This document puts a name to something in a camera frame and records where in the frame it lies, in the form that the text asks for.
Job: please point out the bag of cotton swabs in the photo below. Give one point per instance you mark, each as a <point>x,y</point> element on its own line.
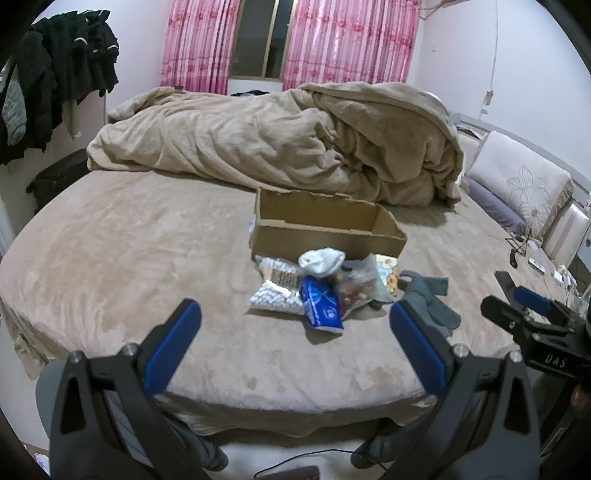
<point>277,288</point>

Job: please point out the white sock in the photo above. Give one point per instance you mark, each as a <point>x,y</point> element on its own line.
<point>321,261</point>

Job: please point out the black hanging jacket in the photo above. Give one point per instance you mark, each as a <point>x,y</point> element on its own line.
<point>55,55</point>

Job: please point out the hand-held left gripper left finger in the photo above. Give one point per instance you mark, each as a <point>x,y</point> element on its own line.
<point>170,353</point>

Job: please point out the grey purple pillow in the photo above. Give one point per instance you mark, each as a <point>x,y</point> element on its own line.
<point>496,203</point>

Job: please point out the dark window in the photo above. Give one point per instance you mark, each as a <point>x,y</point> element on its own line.
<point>261,39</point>

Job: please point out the grey hanging garment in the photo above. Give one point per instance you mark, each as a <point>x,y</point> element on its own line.
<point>14,106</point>

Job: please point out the open cardboard box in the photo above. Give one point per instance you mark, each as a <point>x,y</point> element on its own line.
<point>318,240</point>

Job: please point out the pink floral curtain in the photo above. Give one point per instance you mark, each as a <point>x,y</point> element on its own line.
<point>351,41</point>
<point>198,44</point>

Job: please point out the bed with beige sheet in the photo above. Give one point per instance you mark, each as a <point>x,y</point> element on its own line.
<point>138,258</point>

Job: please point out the beige fleece blanket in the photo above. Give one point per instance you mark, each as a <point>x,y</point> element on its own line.
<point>277,134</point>

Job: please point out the striped pink pillow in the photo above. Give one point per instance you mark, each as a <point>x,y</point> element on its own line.
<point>565,233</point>

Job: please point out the white charger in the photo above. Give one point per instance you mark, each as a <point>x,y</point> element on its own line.
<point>559,277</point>

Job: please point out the black suitcase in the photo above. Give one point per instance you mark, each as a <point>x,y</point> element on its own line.
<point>57,180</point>

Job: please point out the clear bag of snacks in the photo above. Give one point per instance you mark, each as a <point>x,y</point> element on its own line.
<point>358,288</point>

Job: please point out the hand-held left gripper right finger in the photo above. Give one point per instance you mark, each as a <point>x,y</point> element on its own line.
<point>418,347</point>

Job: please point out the white flower pillow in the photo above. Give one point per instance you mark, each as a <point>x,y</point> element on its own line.
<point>521,180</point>

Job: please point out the grey knit glove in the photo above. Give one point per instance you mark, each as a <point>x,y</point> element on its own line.
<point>431,304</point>

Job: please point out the blue tissue packet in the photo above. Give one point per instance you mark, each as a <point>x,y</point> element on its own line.
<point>321,304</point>

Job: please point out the small yellow printed packet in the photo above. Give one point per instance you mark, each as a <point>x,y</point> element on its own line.
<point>390,277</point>

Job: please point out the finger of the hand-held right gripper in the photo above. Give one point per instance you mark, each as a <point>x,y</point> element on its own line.
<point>533,297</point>
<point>501,311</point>

